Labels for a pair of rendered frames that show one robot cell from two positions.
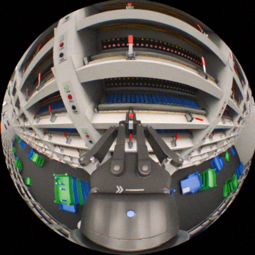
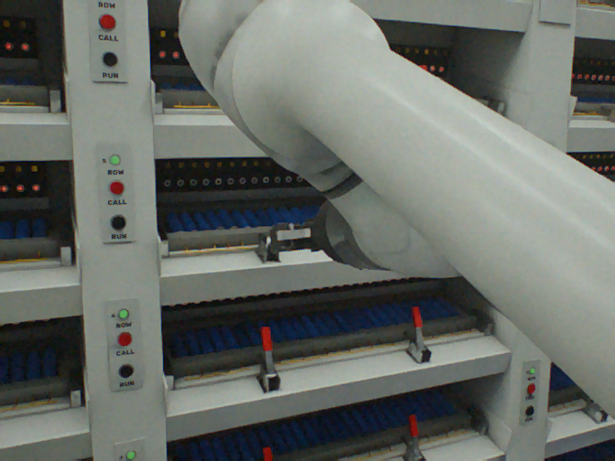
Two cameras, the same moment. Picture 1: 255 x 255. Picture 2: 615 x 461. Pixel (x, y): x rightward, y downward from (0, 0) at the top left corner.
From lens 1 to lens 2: 61 cm
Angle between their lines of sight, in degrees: 39
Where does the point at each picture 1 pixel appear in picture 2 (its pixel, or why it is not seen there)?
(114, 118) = (227, 263)
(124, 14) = not seen: outside the picture
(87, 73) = (182, 140)
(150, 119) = (317, 256)
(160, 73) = not seen: hidden behind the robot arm
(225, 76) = (523, 72)
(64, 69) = (115, 107)
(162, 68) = not seen: hidden behind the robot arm
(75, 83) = (145, 156)
